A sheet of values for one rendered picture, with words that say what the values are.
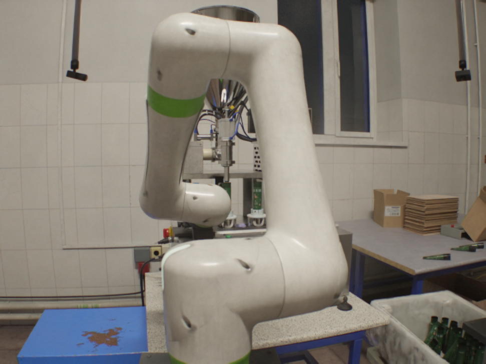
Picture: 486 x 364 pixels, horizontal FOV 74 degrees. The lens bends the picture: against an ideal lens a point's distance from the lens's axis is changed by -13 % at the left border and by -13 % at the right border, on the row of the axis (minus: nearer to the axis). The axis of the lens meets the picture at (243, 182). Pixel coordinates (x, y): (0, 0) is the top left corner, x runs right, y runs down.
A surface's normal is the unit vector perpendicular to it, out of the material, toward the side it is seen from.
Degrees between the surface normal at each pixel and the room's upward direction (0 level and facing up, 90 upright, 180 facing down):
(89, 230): 90
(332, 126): 90
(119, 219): 90
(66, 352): 0
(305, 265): 61
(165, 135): 136
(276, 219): 77
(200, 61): 131
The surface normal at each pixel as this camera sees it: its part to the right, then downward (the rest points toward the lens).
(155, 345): 0.00, -1.00
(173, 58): -0.12, 0.62
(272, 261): 0.34, -0.59
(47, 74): 0.26, 0.07
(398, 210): -0.09, 0.08
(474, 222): -0.97, 0.02
